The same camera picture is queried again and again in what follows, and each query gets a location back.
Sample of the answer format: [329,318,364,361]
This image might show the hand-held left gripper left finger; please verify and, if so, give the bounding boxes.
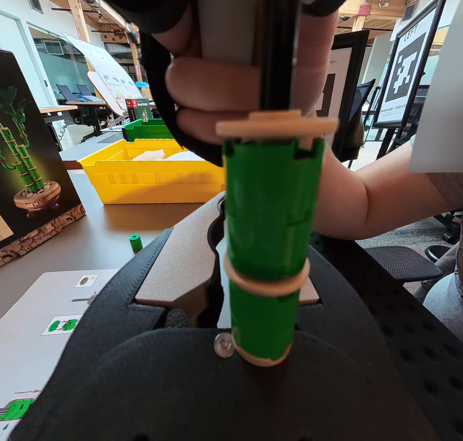
[136,191,226,327]

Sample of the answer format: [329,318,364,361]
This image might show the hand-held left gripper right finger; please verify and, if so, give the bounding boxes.
[299,278,320,306]

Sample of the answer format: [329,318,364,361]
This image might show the toy bamboo stalk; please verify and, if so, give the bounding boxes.
[216,0,339,368]

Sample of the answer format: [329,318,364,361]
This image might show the person's right forearm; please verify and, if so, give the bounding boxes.
[313,137,449,241]

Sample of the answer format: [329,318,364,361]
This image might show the person's right hand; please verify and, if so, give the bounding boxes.
[164,3,340,145]

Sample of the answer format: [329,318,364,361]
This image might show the yellow plastic bin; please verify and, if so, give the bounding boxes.
[78,139,226,205]

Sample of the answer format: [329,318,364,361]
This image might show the white plastic bag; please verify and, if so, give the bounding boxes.
[132,149,207,161]

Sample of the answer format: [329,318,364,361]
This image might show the small dark box red label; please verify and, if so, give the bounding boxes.
[125,98,152,123]

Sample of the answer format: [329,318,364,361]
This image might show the tilted poster board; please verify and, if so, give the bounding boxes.
[63,32,143,116]

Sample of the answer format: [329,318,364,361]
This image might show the green plastic bin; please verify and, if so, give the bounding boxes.
[123,118,176,140]

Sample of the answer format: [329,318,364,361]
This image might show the framed marker sign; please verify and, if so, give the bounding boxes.
[315,30,369,163]
[373,0,451,128]

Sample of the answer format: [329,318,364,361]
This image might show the person's grey trousers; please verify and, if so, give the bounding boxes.
[423,273,463,340]

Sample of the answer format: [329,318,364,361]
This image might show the building instruction booklet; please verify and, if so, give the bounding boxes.
[0,269,120,441]

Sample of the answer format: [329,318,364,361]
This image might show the black toy set box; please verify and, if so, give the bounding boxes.
[0,50,86,268]

